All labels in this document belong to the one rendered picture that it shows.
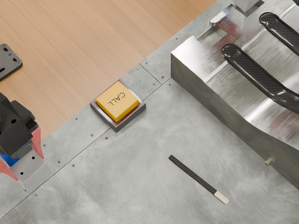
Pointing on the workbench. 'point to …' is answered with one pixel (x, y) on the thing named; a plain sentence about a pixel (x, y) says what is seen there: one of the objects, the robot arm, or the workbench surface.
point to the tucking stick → (199, 179)
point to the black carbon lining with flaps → (230, 50)
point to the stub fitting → (270, 160)
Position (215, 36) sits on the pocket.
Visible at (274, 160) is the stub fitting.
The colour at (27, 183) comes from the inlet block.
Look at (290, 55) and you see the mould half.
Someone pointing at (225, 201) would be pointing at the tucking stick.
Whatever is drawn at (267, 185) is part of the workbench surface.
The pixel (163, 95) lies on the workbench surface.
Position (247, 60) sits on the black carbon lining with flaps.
